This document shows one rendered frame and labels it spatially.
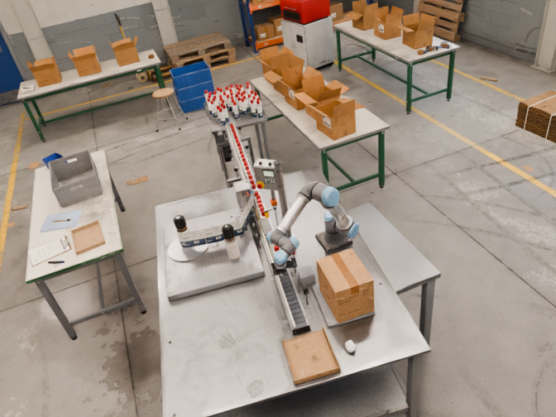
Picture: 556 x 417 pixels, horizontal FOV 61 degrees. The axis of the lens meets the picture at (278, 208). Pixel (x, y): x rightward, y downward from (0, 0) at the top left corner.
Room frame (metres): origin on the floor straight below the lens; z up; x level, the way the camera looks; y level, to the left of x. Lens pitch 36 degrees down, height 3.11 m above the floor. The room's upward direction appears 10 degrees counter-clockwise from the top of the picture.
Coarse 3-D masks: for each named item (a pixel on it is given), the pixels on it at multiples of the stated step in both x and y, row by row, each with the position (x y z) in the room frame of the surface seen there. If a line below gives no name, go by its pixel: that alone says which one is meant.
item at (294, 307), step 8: (256, 216) 2.96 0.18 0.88; (264, 240) 2.66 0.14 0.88; (280, 280) 2.22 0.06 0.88; (288, 280) 2.20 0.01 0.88; (288, 288) 2.14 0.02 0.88; (288, 296) 2.07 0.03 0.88; (296, 304) 1.99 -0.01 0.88; (296, 312) 1.93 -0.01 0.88; (296, 320) 1.86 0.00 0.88; (304, 320) 1.85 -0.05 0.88; (296, 328) 1.80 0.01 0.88
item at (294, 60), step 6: (294, 60) 5.71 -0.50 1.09; (300, 60) 5.57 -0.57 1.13; (282, 66) 5.77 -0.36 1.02; (288, 66) 5.79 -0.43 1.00; (270, 72) 5.65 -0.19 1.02; (276, 72) 5.72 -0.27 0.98; (270, 78) 5.50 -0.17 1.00; (276, 78) 5.43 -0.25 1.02; (276, 84) 5.60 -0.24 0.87; (282, 84) 5.44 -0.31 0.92; (276, 90) 5.62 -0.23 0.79; (282, 90) 5.45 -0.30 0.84
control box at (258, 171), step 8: (264, 160) 2.79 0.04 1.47; (272, 160) 2.77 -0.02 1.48; (256, 168) 2.72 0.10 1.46; (264, 168) 2.70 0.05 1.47; (272, 168) 2.68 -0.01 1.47; (256, 176) 2.73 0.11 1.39; (264, 176) 2.70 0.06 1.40; (256, 184) 2.73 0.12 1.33; (264, 184) 2.71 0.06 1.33; (272, 184) 2.68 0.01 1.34
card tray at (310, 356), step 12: (300, 336) 1.78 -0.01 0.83; (312, 336) 1.77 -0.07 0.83; (324, 336) 1.75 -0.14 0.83; (288, 348) 1.71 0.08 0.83; (300, 348) 1.69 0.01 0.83; (312, 348) 1.68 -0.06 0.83; (324, 348) 1.67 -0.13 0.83; (288, 360) 1.60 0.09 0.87; (300, 360) 1.62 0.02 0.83; (312, 360) 1.60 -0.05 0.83; (324, 360) 1.59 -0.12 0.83; (336, 360) 1.55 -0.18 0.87; (300, 372) 1.54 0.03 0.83; (312, 372) 1.53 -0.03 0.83; (324, 372) 1.49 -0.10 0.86
